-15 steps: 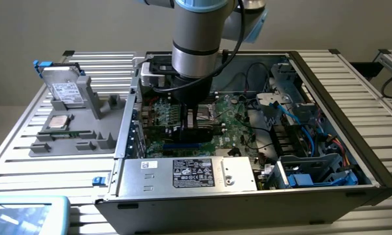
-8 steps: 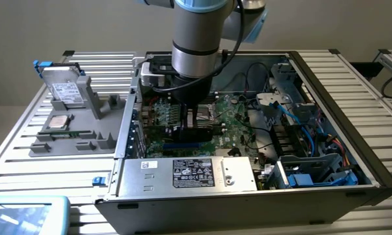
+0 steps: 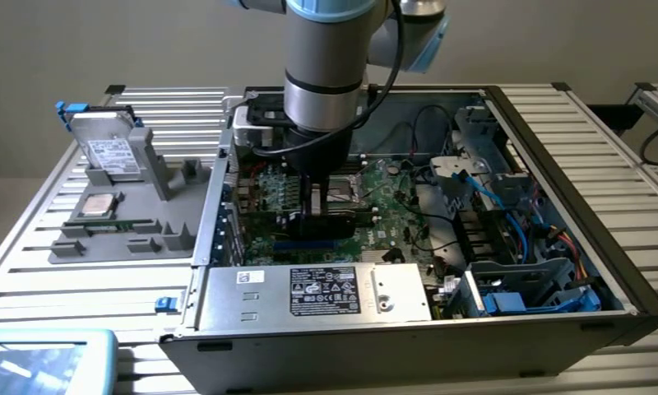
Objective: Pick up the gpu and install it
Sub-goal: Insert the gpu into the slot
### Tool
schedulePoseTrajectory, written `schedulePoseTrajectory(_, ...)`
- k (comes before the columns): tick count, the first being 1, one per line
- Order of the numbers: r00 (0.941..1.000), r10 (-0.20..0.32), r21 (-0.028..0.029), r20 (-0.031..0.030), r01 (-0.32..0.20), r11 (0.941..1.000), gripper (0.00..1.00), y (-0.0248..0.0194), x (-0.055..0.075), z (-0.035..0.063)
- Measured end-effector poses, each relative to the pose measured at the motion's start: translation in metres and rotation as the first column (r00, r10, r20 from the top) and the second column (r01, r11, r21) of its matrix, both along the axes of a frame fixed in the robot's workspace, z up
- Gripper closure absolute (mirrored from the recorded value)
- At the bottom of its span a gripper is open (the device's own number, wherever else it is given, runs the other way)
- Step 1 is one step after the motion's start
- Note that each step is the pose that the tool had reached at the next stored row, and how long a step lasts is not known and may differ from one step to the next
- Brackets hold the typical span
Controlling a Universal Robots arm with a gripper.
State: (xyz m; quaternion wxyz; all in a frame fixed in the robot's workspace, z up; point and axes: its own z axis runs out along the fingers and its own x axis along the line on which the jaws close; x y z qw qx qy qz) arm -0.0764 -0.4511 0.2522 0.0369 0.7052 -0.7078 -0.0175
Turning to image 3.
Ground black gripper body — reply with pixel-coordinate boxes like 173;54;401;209
281;125;356;188

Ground CPU socket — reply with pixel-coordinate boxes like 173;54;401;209
327;173;369;207

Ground green motherboard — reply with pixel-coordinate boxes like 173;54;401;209
233;155;439;269

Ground black case fan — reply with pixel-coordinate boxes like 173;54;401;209
233;91;293;150

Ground silver chipset heatsink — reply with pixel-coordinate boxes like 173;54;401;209
360;248;408;265

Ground silver power supply unit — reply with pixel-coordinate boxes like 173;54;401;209
196;262;436;331

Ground grey metal disk bay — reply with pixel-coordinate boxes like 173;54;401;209
428;104;535;217

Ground grey parts rack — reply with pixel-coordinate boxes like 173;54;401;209
47;126;216;265

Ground green RAM stick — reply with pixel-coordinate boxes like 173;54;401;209
84;221;161;235

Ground CPU chip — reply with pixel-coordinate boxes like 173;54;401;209
80;192;117;217

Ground silver hard disk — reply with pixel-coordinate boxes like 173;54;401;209
68;109;145;177

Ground open black PC case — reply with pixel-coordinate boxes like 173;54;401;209
157;84;658;387

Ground blue drive latch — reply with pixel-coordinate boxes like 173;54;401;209
477;290;529;318

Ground blue disk caddy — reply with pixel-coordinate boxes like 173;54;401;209
53;100;145;143

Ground teal-edged teach pendant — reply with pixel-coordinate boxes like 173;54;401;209
0;328;120;395

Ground thin black case wire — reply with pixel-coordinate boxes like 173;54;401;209
408;104;457;166

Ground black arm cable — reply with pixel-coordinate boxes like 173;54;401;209
251;0;407;158

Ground blue SATA wire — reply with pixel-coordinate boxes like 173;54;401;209
452;171;535;265

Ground coloured power wires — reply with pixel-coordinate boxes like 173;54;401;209
545;228;597;291

